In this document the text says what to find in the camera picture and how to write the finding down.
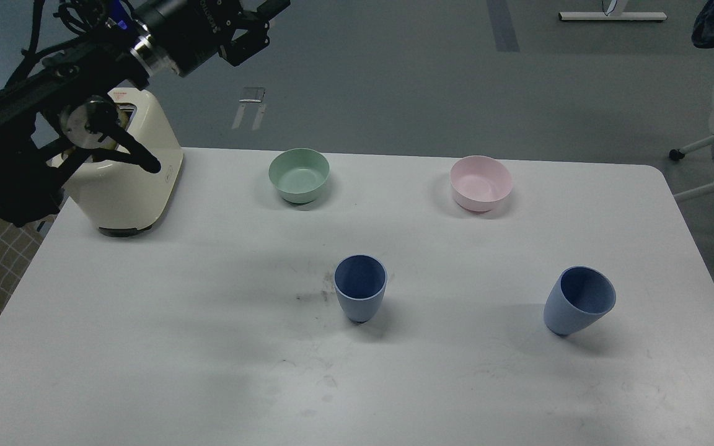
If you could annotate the blue cup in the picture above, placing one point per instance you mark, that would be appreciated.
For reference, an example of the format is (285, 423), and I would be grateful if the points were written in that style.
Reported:
(580, 297)
(360, 283)

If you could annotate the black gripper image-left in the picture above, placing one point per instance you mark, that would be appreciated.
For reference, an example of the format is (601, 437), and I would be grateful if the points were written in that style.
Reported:
(182, 35)

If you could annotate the cream toaster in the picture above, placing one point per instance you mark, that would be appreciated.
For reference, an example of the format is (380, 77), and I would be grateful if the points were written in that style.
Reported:
(122, 199)

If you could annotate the white table leg base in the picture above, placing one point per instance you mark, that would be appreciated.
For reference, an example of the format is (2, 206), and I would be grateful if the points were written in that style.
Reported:
(615, 11)

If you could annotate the green bowl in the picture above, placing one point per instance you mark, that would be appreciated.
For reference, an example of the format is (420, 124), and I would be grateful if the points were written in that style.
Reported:
(299, 175)

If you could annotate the pink bowl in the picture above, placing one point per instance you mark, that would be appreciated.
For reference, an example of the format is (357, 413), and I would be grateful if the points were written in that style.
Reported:
(480, 183)

